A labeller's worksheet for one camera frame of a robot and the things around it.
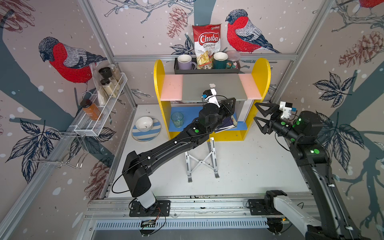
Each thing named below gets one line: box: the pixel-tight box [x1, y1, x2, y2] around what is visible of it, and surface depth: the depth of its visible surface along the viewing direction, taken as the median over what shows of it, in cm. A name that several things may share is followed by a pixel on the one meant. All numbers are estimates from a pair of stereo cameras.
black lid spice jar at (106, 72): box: [98, 67, 113, 79], surface depth 80 cm
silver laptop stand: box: [185, 137, 220, 183], surface depth 87 cm
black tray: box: [174, 57, 245, 75], surface depth 87 cm
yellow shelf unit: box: [154, 58, 272, 142], surface depth 76 cm
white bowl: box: [135, 116, 154, 132], surface depth 106 cm
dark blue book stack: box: [214, 115, 236, 134], surface depth 87 cm
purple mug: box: [177, 54, 197, 70], surface depth 85 cm
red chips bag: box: [192, 24, 222, 70], surface depth 83 cm
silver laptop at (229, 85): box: [182, 73, 248, 101], surface depth 77 cm
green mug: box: [213, 51, 229, 69], surface depth 85 cm
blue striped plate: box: [131, 118, 162, 142], surface depth 103 cm
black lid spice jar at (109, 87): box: [100, 78, 117, 98], surface depth 79 cm
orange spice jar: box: [80, 99, 102, 121], surface depth 68 cm
